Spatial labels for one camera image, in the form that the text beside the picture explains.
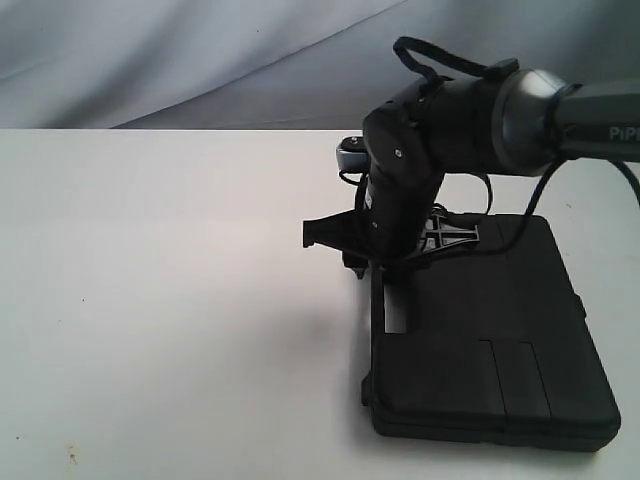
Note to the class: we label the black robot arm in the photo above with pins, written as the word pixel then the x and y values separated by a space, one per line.
pixel 501 120

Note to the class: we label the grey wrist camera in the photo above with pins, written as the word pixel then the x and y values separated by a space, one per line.
pixel 352 156

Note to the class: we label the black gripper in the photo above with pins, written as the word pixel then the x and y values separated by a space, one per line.
pixel 443 231

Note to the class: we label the black plastic tool case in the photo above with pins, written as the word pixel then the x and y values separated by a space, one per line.
pixel 489 348

